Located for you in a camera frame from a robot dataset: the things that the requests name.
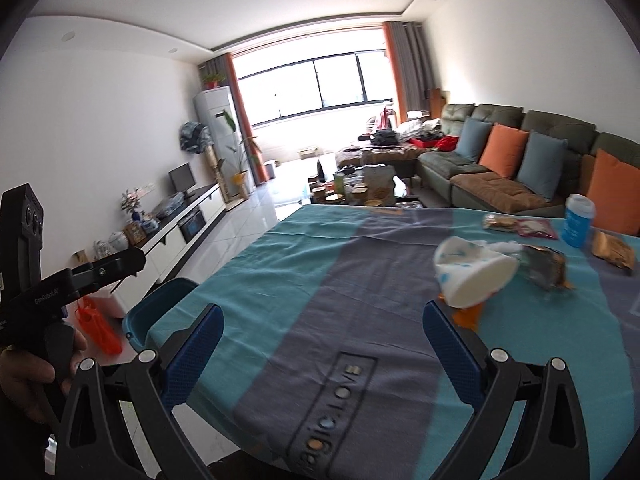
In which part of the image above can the grey orange curtain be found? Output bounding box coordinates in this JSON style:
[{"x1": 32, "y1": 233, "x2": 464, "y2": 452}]
[
  {"x1": 199, "y1": 52, "x2": 268, "y2": 186},
  {"x1": 382, "y1": 20, "x2": 441, "y2": 116}
]

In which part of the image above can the flower vase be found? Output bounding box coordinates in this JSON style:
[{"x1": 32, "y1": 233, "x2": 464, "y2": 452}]
[{"x1": 120, "y1": 187, "x2": 148, "y2": 223}]

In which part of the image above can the brown paper bag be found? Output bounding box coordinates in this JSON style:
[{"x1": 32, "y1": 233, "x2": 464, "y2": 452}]
[{"x1": 361, "y1": 164, "x2": 397, "y2": 203}]

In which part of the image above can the large window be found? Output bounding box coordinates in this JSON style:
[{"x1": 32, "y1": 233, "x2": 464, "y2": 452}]
[{"x1": 237, "y1": 50, "x2": 398, "y2": 126}]

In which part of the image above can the blue wrapped bundle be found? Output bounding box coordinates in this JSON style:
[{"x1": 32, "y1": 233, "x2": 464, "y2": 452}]
[{"x1": 152, "y1": 195, "x2": 188, "y2": 218}]

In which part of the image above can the blue cushion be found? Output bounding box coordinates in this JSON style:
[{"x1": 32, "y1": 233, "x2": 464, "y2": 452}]
[
  {"x1": 456, "y1": 117, "x2": 493, "y2": 163},
  {"x1": 516, "y1": 131, "x2": 568, "y2": 200}
]

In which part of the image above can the white patterned paper bowl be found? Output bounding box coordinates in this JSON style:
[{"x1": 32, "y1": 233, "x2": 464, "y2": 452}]
[{"x1": 432, "y1": 236, "x2": 520, "y2": 309}]

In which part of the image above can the wooden side cabinet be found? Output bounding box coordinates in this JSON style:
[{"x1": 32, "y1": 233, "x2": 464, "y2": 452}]
[{"x1": 425, "y1": 87, "x2": 451, "y2": 118}]

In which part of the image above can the rope wrapped post stand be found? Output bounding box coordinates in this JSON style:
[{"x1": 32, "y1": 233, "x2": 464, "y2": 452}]
[{"x1": 207, "y1": 152, "x2": 248, "y2": 211}]

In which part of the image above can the brown sofa seat pad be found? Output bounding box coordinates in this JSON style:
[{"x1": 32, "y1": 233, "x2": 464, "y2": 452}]
[{"x1": 452, "y1": 170, "x2": 548, "y2": 203}]

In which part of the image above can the black speaker box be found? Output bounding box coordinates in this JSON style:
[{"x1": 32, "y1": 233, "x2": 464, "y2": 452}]
[{"x1": 178, "y1": 208, "x2": 207, "y2": 243}]

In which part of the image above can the coffee table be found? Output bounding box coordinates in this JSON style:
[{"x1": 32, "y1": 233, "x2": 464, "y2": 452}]
[{"x1": 305, "y1": 160, "x2": 426, "y2": 208}]

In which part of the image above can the brown crumpled wrapper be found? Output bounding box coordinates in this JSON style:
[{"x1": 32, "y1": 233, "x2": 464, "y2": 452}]
[{"x1": 520, "y1": 245, "x2": 573, "y2": 292}]

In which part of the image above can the pink snack packet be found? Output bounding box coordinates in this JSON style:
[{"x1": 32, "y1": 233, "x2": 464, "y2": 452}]
[{"x1": 515, "y1": 217, "x2": 560, "y2": 241}]

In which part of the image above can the orange snack packet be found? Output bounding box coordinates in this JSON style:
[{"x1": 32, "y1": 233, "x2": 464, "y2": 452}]
[{"x1": 591, "y1": 230, "x2": 637, "y2": 271}]

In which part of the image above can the orange cushion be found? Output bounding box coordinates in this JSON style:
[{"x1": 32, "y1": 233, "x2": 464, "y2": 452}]
[
  {"x1": 478, "y1": 124, "x2": 530, "y2": 179},
  {"x1": 585, "y1": 149, "x2": 640, "y2": 237}
]

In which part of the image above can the blue tumbler cup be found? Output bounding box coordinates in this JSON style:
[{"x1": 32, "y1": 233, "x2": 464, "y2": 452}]
[{"x1": 561, "y1": 193, "x2": 596, "y2": 249}]

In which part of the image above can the green sofa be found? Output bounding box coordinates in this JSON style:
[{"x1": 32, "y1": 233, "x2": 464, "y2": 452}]
[{"x1": 415, "y1": 102, "x2": 640, "y2": 238}]

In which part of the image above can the pile of clothes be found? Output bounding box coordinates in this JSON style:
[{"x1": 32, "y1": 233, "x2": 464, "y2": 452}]
[{"x1": 357, "y1": 110, "x2": 461, "y2": 153}]

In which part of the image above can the patterned cloth on stand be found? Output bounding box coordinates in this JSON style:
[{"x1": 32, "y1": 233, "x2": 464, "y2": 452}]
[{"x1": 177, "y1": 121, "x2": 213, "y2": 156}]

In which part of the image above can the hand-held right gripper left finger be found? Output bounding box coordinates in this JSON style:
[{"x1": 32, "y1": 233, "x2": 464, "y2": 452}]
[{"x1": 54, "y1": 302, "x2": 226, "y2": 480}]

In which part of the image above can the white standing air conditioner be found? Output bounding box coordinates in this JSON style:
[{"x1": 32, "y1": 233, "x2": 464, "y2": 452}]
[{"x1": 194, "y1": 85, "x2": 251, "y2": 201}]

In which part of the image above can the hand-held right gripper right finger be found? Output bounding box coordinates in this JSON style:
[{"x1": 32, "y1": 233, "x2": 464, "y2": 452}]
[{"x1": 422, "y1": 301, "x2": 592, "y2": 480}]

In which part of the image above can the orange plastic bag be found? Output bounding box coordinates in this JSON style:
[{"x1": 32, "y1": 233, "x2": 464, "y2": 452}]
[{"x1": 75, "y1": 296, "x2": 123, "y2": 356}]

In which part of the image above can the teal grey tablecloth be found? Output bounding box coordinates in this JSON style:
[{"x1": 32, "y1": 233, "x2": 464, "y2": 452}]
[{"x1": 145, "y1": 203, "x2": 640, "y2": 480}]

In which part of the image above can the clear snack packet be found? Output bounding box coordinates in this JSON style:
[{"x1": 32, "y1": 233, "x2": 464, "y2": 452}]
[{"x1": 482, "y1": 212, "x2": 521, "y2": 232}]

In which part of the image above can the orange torn wrapper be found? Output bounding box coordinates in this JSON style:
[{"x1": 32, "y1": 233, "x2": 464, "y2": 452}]
[{"x1": 437, "y1": 292, "x2": 487, "y2": 331}]

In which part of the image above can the teal plastic bin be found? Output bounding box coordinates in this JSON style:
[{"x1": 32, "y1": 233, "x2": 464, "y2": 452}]
[{"x1": 122, "y1": 278, "x2": 201, "y2": 356}]

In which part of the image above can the black monitor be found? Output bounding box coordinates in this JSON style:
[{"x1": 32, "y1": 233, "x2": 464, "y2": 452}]
[{"x1": 168, "y1": 162, "x2": 197, "y2": 198}]

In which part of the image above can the white black tv cabinet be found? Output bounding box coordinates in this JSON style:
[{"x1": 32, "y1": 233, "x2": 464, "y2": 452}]
[{"x1": 75, "y1": 182, "x2": 223, "y2": 318}]

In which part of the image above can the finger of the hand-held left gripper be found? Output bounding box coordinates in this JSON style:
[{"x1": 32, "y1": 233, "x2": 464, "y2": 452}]
[{"x1": 67, "y1": 246, "x2": 147, "y2": 306}]

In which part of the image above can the white paper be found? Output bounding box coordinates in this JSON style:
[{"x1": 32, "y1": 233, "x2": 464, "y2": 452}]
[{"x1": 482, "y1": 241, "x2": 523, "y2": 256}]

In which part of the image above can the group of glass jars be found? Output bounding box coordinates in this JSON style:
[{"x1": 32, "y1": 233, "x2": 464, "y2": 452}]
[{"x1": 307, "y1": 172, "x2": 396, "y2": 207}]

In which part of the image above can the person's left hand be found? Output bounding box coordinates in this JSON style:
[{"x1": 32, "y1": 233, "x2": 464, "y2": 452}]
[{"x1": 0, "y1": 346, "x2": 57, "y2": 427}]

